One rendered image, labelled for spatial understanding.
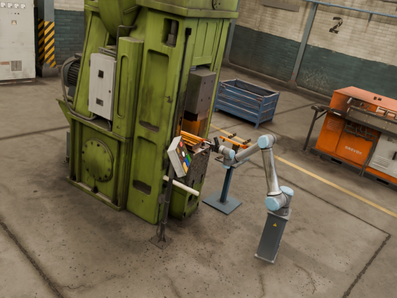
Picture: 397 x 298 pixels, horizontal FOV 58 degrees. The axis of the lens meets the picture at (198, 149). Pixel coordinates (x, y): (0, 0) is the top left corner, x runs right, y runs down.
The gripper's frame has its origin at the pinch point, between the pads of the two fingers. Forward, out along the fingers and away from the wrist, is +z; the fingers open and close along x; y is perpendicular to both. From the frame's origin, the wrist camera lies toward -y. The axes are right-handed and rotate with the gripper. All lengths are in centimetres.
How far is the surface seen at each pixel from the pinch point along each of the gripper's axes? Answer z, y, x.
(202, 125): 21.6, -4.1, 27.0
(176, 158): -12, -6, -72
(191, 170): 1.2, 33.2, -15.5
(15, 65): 528, 72, 115
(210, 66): 24, -74, 22
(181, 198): 7, 74, -14
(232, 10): 20, -134, 39
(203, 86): 8, -61, -12
